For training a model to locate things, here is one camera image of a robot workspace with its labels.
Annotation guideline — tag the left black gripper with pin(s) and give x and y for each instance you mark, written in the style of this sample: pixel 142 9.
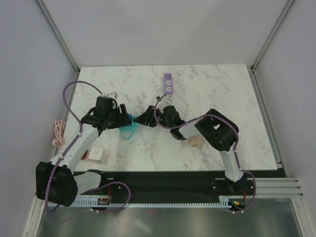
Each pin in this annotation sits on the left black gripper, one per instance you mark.
pixel 123 119

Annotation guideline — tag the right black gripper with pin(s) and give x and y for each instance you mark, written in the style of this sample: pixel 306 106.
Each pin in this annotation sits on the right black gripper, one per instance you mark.
pixel 147 118

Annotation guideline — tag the teal triangular power strip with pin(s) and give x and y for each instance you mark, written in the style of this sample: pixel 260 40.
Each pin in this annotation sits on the teal triangular power strip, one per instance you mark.
pixel 127 132

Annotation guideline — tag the purple power strip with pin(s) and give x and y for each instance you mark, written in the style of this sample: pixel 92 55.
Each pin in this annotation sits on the purple power strip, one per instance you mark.
pixel 167 84

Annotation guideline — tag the pink plug adapter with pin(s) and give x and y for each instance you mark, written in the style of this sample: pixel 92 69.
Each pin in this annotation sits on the pink plug adapter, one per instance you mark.
pixel 196 141

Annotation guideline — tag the blue cube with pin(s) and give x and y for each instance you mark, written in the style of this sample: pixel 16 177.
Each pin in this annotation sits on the blue cube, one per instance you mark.
pixel 131 119

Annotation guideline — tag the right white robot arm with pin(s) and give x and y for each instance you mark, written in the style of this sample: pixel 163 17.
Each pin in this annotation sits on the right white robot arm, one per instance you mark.
pixel 215 128

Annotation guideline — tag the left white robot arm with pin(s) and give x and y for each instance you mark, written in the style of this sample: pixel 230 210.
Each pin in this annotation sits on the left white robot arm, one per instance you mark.
pixel 55 180

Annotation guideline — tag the white cube socket adapter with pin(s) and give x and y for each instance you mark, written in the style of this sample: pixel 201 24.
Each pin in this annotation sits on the white cube socket adapter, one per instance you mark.
pixel 96 155

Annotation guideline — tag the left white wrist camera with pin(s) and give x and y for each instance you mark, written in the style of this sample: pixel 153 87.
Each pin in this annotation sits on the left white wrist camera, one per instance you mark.
pixel 112 95

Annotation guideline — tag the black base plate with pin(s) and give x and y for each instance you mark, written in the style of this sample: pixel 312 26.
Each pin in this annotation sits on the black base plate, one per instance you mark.
pixel 170 186

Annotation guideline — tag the white slotted cable duct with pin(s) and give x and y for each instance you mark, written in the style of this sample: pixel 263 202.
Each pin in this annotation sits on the white slotted cable duct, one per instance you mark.
pixel 97 202

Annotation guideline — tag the right aluminium frame post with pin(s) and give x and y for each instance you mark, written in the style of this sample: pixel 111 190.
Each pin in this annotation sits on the right aluminium frame post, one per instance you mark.
pixel 273 32

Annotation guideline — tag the aluminium frame post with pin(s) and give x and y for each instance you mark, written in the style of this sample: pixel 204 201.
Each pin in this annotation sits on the aluminium frame post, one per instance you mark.
pixel 53 27
pixel 273 32

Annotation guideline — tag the left aluminium frame post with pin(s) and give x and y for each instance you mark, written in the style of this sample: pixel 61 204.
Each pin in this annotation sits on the left aluminium frame post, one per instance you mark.
pixel 53 27

